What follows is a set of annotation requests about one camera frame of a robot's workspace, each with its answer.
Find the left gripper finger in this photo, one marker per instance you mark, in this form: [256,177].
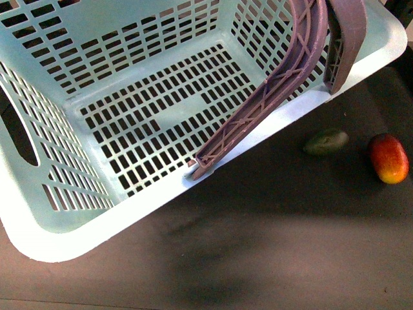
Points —
[347,22]
[310,23]

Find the light blue plastic basket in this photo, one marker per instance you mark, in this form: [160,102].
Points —
[104,101]

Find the green avocado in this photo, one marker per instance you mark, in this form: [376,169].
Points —
[326,142]

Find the red yellow mango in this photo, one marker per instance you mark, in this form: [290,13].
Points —
[388,158]

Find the near black display tray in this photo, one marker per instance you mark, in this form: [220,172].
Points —
[275,228]

